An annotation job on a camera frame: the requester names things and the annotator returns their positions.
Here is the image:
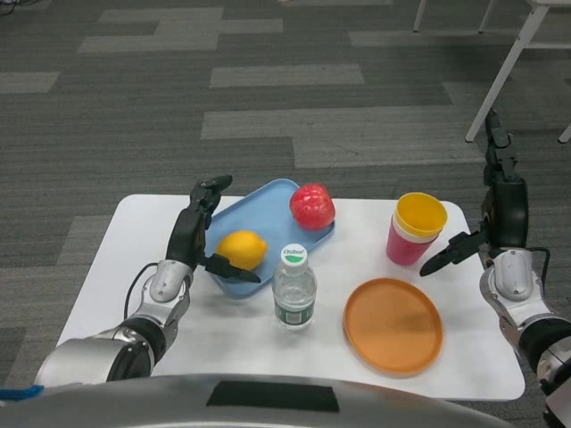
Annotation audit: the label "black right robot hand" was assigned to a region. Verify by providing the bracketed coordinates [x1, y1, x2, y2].
[418, 109, 530, 277]

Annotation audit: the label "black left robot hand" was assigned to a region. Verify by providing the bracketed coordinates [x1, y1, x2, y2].
[165, 174, 262, 284]

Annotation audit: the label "yellow lemon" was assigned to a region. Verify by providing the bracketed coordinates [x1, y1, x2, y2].
[216, 229, 269, 271]

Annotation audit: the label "blue rectangle plate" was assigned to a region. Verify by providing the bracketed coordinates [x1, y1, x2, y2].
[203, 177, 336, 299]

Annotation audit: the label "orange round plate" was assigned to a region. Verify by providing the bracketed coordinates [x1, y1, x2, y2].
[343, 277, 445, 377]

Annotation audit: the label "yellow plastic cup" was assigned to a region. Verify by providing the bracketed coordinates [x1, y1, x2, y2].
[392, 192, 448, 238]

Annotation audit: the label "white plastic cup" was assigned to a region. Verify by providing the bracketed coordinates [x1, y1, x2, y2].
[390, 217, 443, 244]

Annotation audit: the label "pink plastic cup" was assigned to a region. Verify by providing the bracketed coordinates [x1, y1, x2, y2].
[385, 220, 436, 268]

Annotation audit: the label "red apple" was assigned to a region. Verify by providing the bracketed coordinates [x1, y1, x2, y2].
[288, 181, 336, 232]

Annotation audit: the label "clear plastic water bottle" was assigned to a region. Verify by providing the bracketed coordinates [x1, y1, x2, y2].
[271, 243, 318, 331]

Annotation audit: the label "white table legs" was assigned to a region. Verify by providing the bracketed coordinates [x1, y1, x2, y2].
[412, 0, 571, 144]

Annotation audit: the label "silver robot chest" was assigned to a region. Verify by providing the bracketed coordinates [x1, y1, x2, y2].
[0, 374, 514, 428]

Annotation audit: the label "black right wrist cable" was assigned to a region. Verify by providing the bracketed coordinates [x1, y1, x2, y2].
[525, 246, 552, 309]

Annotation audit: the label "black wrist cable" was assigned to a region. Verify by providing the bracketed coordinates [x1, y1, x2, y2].
[525, 246, 552, 309]
[126, 261, 160, 323]

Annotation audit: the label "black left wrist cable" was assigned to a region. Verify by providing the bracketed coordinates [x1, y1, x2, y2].
[126, 261, 160, 323]

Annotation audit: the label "blue cloth strap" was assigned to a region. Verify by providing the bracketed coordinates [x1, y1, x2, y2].
[0, 384, 45, 407]

